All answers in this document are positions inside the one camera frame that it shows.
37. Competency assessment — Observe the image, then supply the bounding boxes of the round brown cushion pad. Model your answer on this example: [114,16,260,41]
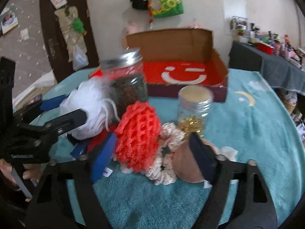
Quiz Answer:
[173,139,219,184]

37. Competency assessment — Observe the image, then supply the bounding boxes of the orange foam net sleeve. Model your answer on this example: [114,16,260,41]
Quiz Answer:
[114,101,161,173]

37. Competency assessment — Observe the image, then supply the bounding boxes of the white mesh bath pouf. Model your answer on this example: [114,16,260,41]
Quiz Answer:
[59,77,120,140]

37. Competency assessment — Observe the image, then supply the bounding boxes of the cream patterned scrunchie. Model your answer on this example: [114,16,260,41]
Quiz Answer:
[143,123,185,185]

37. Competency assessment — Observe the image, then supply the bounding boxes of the person's left hand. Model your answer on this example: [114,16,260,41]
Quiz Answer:
[1,159,43,202]

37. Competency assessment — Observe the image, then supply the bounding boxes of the clear plastic bag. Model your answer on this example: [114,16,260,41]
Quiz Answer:
[72,45,89,71]

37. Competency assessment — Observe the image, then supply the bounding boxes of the small glass jar gold beads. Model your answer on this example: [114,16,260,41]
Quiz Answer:
[177,85,214,141]

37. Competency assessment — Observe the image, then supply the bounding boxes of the teal fluffy blanket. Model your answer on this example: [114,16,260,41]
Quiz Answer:
[30,68,305,229]

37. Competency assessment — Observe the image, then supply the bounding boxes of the large glass jar metal lid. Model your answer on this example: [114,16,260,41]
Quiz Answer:
[100,48,148,117]

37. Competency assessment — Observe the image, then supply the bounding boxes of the green plush on door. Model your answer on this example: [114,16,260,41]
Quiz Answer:
[72,18,87,36]

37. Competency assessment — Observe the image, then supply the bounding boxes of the wicker basket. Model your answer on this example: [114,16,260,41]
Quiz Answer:
[283,92,298,114]

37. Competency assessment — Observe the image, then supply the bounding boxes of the red cardboard box tray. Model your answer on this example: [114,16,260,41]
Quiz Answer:
[89,28,228,102]

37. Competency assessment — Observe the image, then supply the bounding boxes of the pink pig plush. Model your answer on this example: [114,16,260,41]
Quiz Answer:
[126,22,139,35]

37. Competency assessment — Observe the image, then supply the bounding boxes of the dark wooden door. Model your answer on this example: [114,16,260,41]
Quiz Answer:
[39,0,99,82]

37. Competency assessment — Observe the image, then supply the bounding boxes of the dark grey tablecloth table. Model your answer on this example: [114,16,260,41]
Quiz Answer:
[229,41,304,95]

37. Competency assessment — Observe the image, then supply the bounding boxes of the red bowl on table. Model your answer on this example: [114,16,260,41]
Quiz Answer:
[256,42,274,55]

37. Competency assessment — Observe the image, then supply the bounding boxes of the pink fox plush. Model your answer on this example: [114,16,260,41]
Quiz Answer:
[189,24,201,29]

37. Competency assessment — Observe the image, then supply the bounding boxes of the orange handled stick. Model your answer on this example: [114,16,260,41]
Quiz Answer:
[148,7,153,31]

